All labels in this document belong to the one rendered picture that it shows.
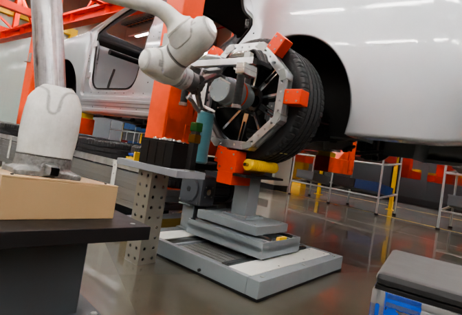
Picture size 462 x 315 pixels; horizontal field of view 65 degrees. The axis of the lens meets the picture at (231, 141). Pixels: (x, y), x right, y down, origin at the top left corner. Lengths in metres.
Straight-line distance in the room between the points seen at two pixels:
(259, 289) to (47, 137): 0.94
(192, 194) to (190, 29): 1.09
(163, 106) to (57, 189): 1.11
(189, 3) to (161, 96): 0.56
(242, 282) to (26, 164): 0.90
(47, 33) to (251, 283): 1.18
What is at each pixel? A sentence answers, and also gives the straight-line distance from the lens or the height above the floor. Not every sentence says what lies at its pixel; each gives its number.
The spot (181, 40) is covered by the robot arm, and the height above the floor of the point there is 0.89.
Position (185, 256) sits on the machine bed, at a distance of 1.74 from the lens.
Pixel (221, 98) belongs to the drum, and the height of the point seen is 0.80.
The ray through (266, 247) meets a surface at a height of 0.15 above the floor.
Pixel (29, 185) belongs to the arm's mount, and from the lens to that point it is 1.08.
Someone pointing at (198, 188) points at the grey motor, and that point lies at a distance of 2.03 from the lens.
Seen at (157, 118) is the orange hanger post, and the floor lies 0.68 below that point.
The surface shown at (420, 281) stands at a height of 0.34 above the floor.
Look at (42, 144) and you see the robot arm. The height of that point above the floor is 0.50.
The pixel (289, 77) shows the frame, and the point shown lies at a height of 0.94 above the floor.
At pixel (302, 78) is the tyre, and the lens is 1.77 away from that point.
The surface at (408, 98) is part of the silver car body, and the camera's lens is 1.93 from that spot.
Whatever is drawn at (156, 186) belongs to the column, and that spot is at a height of 0.35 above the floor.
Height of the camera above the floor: 0.55
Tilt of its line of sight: 2 degrees up
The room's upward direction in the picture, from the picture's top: 9 degrees clockwise
